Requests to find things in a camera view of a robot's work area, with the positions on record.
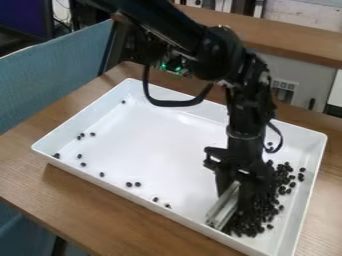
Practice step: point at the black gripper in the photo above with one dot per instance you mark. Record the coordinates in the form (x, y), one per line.
(244, 151)

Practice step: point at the pile of black bits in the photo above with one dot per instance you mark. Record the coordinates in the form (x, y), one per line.
(267, 206)

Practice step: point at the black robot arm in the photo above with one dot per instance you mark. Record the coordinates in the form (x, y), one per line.
(214, 50)

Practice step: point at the white tray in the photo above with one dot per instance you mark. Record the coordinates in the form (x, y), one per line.
(147, 146)

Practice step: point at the wooden desk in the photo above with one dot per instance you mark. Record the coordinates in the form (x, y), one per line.
(289, 36)

